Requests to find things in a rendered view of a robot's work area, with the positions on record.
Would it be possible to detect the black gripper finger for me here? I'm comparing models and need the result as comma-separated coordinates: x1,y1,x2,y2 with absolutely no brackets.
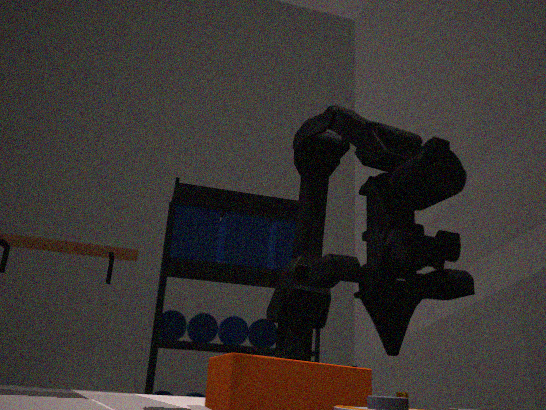
354,286,398,356
394,290,432,356

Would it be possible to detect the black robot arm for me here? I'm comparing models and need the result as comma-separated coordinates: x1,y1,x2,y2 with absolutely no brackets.
266,105,467,362

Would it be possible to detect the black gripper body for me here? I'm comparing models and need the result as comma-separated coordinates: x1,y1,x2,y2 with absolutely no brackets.
308,214,475,300

